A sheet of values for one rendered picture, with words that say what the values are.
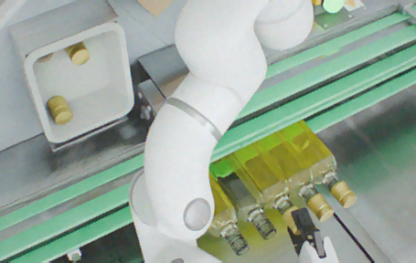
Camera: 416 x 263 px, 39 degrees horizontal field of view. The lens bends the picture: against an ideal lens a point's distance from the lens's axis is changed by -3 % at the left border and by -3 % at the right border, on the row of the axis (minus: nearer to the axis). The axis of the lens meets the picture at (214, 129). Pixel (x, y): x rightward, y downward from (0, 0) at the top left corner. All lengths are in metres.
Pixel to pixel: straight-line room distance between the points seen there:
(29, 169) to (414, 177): 0.86
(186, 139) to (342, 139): 0.79
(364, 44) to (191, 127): 0.62
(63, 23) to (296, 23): 0.39
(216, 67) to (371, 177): 0.77
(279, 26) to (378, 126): 0.77
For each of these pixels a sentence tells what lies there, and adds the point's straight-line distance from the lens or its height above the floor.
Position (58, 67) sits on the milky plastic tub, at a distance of 1.09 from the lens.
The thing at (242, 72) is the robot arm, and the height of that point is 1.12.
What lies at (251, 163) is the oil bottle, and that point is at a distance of 1.16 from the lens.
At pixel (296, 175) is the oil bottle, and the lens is 1.15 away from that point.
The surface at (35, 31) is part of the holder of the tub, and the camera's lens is 1.00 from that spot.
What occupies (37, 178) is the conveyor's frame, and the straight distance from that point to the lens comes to 1.14.
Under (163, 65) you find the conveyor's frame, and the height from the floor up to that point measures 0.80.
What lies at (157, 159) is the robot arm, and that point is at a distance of 0.72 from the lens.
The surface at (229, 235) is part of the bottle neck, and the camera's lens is 1.10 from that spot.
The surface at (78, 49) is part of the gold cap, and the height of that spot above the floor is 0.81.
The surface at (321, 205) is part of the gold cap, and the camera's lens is 1.14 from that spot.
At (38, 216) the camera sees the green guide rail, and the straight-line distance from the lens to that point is 1.12.
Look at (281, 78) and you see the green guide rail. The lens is 1.17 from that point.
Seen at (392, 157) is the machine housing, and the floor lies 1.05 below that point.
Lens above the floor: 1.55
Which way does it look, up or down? 33 degrees down
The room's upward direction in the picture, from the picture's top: 143 degrees clockwise
